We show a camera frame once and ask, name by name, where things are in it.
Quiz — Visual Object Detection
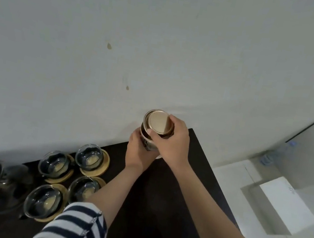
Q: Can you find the clear plastic water bottle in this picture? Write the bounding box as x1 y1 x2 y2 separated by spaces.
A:
258 135 299 171

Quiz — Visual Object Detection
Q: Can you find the striped shirt sleeve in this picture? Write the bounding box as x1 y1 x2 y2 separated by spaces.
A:
30 195 111 238

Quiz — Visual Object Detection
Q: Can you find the glass cup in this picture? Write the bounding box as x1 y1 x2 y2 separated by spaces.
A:
73 141 105 173
36 148 72 182
66 174 103 208
21 181 65 224

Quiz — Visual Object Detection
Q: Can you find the white box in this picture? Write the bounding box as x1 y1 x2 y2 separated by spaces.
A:
252 173 314 238

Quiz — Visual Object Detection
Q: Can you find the person's right hand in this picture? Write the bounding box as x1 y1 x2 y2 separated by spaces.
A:
141 111 198 173

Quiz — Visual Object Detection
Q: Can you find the dark wooden table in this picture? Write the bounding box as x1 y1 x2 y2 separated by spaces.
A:
0 98 255 238

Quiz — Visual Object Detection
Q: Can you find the white tea tin gold lid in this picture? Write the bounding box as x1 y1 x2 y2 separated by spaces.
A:
136 107 178 156

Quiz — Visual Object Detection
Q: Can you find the bamboo coaster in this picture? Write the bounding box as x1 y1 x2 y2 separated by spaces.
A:
43 151 77 187
78 146 112 179
33 180 70 225
86 175 108 193

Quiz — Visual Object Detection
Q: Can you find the person's left hand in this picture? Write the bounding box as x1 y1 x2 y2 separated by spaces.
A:
123 125 164 174

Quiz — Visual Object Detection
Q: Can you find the person's right forearm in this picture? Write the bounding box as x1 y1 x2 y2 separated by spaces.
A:
156 158 294 238

